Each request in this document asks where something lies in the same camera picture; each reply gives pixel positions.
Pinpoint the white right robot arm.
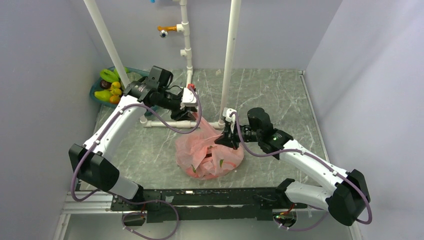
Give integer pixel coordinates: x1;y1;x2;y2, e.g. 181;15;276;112
215;107;373;226

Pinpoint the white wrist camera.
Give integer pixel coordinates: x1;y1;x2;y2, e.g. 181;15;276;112
222;107;237;133
180;87;198;109

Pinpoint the green banana bunch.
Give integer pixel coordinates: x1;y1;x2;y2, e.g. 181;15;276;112
99;68;121;83

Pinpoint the orange faucet valve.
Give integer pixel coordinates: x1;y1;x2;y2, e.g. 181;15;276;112
157;25;178;39

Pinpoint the white pvc pipe assembly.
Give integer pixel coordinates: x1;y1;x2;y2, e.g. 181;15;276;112
140;0;223;129

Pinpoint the aluminium frame rail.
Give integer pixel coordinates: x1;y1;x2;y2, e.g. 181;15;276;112
61;192;113;215

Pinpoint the green mango fake fruit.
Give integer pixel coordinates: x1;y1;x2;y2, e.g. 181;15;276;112
93;90;113;103

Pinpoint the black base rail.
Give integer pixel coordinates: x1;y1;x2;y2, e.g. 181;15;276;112
110;187;306;223

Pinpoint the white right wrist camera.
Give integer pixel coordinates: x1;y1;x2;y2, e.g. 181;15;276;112
222;107;237;133

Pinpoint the yellow banana bunch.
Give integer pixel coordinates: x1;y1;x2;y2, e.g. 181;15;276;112
108;81;122;96

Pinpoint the dark plum fake fruit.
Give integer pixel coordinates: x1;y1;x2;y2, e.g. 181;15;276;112
99;79;112;90

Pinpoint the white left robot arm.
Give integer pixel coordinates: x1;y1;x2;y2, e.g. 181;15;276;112
68;66;202;210

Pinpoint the small orange fake fruit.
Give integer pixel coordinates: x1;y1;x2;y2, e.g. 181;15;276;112
109;95;121;105

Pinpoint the pink peach-print plastic bag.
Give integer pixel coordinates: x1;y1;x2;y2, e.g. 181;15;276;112
175;117;245;180

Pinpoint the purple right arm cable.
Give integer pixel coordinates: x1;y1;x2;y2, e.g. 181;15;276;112
230;111;373;225

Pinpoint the white left slanted pole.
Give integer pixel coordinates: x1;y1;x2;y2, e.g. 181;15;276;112
83;0;130;89

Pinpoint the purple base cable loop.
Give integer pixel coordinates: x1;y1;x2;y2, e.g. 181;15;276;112
121;200;180;240

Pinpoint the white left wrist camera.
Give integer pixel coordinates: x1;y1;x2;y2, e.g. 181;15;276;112
180;87;198;109

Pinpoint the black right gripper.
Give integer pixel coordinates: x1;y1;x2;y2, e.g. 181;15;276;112
214;120;262;150

